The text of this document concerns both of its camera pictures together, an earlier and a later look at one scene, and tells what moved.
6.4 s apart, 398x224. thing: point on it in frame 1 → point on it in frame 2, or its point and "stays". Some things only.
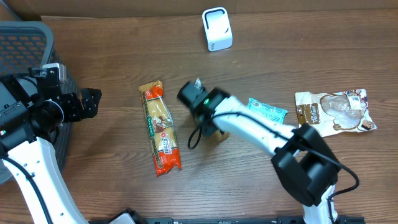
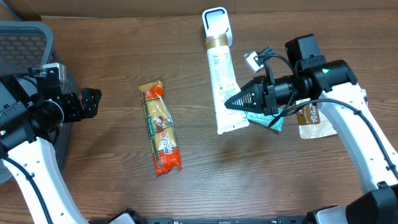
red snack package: x=160 y=127 stays
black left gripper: x=91 y=106 stays
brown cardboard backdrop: x=32 y=10 stays
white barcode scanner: x=218 y=30 stays
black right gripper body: x=211 y=127 → x=282 y=91
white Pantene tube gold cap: x=216 y=137 → x=224 y=84
